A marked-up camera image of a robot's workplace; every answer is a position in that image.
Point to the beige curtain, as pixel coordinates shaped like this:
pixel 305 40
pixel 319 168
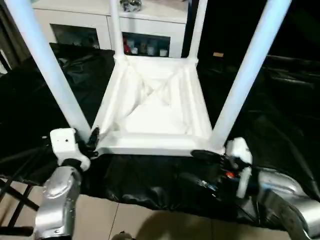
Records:
pixel 12 42

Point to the long black metal bar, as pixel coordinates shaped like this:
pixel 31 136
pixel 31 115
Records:
pixel 292 59

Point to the black work mat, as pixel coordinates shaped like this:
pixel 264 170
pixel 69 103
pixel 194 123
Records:
pixel 155 180

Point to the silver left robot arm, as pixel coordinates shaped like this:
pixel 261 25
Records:
pixel 60 195

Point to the black folding table frame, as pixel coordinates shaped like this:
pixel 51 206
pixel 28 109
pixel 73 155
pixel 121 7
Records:
pixel 17 197

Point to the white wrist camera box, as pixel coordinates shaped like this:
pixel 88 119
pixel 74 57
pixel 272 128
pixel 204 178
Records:
pixel 65 145
pixel 240 150

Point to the white plastic table top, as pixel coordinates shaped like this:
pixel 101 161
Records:
pixel 162 112

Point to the red bottle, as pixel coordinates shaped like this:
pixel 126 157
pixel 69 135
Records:
pixel 127 47

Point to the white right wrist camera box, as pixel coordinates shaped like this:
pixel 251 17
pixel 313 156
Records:
pixel 240 150

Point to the white cabinet with glass doors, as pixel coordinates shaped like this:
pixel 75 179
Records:
pixel 82 15

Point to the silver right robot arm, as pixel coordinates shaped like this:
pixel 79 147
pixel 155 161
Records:
pixel 287 195

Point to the dark robot body part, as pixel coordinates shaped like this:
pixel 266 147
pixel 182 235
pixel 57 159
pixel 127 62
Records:
pixel 122 236

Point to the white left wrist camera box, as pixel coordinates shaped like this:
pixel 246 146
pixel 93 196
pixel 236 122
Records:
pixel 65 145

